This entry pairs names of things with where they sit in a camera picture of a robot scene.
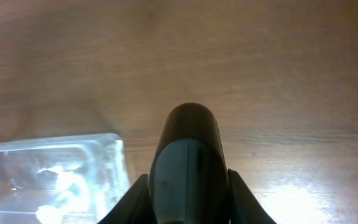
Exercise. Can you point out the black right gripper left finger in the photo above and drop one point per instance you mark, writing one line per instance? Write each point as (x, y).
(135, 207)

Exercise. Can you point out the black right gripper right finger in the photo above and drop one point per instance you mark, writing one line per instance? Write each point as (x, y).
(245, 209)

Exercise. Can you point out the dark bottle white cap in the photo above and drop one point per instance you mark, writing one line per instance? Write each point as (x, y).
(188, 181)

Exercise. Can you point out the clear plastic container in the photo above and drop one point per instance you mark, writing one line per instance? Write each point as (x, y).
(68, 179)

